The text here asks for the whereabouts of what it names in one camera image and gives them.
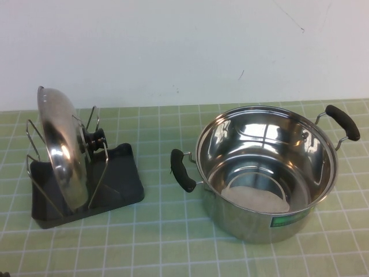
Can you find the stainless steel lid black knob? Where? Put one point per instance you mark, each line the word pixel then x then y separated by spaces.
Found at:
pixel 60 138

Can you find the green checked tablecloth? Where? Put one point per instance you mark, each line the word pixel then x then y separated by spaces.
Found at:
pixel 173 236

